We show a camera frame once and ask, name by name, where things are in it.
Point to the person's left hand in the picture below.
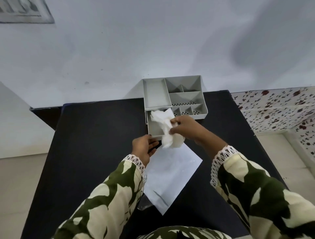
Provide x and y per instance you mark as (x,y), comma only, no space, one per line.
(141,147)

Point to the person's right hand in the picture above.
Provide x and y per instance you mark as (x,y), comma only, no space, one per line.
(189,126)

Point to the person's left fingers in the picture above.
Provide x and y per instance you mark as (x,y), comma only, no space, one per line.
(153,145)

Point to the person's right thumb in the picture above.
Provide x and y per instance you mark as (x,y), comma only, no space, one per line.
(174,131)

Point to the white tissue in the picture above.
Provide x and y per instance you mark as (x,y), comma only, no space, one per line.
(172,140)

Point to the person's right forearm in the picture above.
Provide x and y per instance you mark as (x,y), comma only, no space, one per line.
(258,197)

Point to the person's left forearm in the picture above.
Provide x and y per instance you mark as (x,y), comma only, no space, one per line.
(108,202)

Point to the grey organizer drawer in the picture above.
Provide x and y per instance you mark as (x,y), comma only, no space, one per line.
(155,128)

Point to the white paper sheet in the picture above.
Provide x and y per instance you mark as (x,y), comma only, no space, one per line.
(169,172)

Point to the grey plastic desk organizer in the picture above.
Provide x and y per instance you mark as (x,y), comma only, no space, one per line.
(183,97)

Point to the clear plastic wrapper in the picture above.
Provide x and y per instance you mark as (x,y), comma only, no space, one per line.
(144,204)

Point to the green cream patterned shirt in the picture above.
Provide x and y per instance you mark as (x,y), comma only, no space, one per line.
(183,233)

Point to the floral patterned tiled ledge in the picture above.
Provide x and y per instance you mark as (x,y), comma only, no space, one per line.
(280,108)

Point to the grey wall vent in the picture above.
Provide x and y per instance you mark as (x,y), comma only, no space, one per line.
(23,11)

